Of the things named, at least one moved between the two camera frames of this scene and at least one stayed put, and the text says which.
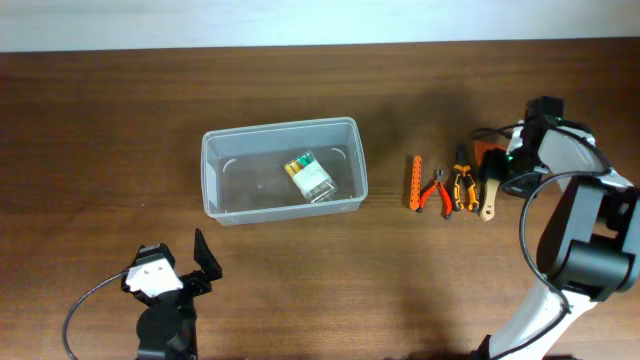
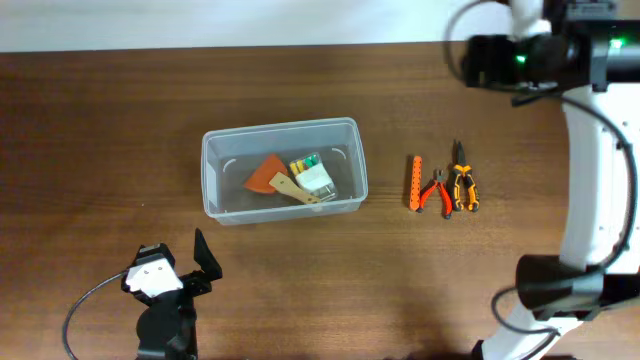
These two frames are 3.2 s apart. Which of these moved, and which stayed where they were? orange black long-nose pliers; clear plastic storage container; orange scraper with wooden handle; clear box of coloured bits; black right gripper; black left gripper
Moved: orange scraper with wooden handle; black right gripper
Stayed: black left gripper; orange black long-nose pliers; clear plastic storage container; clear box of coloured bits
